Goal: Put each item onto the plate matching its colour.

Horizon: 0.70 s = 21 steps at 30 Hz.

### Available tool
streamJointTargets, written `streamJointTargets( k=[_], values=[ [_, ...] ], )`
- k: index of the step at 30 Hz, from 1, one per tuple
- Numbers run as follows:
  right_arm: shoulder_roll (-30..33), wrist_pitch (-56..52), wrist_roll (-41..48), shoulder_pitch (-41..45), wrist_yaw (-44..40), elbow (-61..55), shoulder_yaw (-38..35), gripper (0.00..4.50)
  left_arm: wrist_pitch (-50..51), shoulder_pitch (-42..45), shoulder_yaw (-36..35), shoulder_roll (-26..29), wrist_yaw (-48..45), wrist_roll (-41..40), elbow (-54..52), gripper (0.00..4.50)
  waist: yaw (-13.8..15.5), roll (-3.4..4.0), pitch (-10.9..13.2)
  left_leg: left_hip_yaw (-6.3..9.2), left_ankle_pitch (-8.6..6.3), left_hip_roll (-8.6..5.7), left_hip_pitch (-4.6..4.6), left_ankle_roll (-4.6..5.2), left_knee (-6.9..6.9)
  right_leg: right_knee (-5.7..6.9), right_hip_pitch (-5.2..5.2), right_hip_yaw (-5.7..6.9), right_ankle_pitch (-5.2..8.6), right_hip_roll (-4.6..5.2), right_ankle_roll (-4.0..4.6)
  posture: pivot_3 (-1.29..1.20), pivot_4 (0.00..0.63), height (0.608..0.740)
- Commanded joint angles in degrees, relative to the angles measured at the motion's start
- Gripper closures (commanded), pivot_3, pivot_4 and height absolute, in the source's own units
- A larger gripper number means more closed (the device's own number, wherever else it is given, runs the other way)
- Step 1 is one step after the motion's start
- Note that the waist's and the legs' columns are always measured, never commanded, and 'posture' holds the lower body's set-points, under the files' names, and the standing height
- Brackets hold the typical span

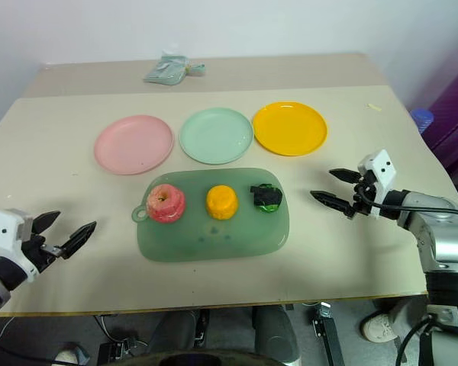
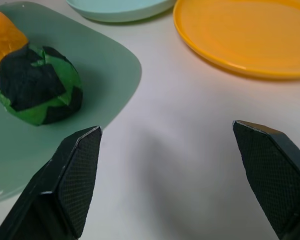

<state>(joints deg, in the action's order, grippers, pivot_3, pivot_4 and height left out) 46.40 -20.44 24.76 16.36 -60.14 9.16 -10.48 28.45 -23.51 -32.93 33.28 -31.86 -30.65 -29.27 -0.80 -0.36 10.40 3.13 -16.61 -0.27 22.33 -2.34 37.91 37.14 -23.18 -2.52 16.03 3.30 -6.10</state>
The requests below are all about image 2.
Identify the sage green square plate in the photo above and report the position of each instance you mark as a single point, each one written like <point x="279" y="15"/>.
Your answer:
<point x="95" y="82"/>

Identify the yellow round plate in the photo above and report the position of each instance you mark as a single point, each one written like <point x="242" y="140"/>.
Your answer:
<point x="245" y="35"/>

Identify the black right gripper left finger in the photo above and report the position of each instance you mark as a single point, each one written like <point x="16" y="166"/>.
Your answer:
<point x="65" y="185"/>

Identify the light blue round plate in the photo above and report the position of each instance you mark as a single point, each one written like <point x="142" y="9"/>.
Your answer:
<point x="120" y="8"/>

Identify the green and black watermelon toy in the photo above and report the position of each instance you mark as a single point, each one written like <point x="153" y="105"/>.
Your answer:
<point x="40" y="85"/>

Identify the orange ball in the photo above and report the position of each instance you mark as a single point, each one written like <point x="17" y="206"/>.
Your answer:
<point x="2" y="42"/>

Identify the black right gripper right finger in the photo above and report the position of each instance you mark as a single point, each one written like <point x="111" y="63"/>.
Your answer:
<point x="275" y="180"/>

